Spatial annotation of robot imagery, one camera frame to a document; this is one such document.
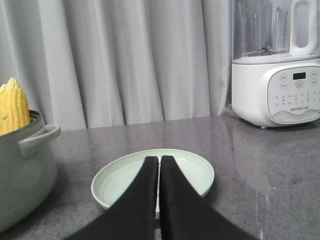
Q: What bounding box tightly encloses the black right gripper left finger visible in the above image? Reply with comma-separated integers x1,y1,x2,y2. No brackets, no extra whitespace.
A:
66,156,159,240

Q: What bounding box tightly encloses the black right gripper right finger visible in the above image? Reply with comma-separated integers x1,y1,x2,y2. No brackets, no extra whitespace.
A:
159,155,255,240

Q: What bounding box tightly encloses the pale green round plate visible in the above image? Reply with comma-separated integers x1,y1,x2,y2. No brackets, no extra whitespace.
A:
91,149,215,220

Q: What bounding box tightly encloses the green electric cooking pot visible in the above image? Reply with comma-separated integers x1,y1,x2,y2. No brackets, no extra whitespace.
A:
0,110,61,232

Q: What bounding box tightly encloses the white pleated curtain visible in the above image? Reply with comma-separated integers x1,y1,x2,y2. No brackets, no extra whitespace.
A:
0,0,232,130

